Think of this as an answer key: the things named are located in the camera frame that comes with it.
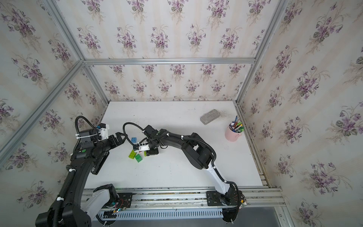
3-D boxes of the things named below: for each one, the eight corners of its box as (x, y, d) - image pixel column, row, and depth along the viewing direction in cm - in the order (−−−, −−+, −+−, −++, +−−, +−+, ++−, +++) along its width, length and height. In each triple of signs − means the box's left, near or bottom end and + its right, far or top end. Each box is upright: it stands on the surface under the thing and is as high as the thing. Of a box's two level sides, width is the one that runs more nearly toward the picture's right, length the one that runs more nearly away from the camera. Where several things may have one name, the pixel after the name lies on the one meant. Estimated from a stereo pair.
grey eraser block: (205, 125, 107) (205, 122, 105) (199, 119, 111) (199, 116, 108) (219, 116, 113) (220, 113, 111) (213, 110, 117) (214, 107, 114)
